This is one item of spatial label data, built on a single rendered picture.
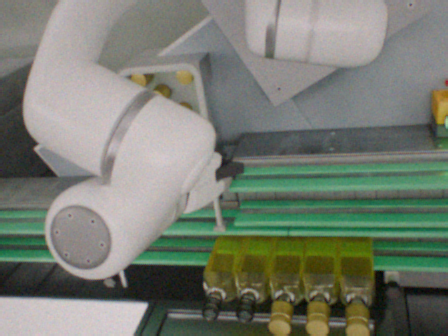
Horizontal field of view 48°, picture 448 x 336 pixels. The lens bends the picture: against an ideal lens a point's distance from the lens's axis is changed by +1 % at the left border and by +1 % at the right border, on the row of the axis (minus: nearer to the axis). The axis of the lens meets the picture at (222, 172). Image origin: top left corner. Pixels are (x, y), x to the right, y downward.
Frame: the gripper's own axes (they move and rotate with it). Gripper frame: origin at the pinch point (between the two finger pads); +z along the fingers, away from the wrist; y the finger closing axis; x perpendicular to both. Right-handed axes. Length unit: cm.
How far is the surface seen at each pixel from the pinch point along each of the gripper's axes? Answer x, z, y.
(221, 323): -37.4, 25.2, -6.6
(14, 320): -38, 23, -52
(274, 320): -27.1, 9.2, 6.9
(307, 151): -5.7, 34.7, 10.7
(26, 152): -12, 87, -90
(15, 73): 15, 88, -90
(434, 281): -34, 40, 34
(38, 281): -36, 38, -56
